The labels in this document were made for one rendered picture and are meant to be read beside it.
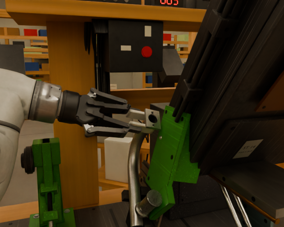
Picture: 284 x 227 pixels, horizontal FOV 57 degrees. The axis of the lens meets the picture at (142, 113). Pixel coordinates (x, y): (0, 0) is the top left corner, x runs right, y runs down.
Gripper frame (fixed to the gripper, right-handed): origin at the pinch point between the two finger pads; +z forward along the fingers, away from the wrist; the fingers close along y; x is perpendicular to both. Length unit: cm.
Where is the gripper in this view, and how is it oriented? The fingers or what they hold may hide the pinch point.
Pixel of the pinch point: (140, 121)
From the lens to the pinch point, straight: 67.3
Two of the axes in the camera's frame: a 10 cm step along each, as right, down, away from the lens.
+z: 9.2, 2.0, 3.5
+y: -0.4, -8.2, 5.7
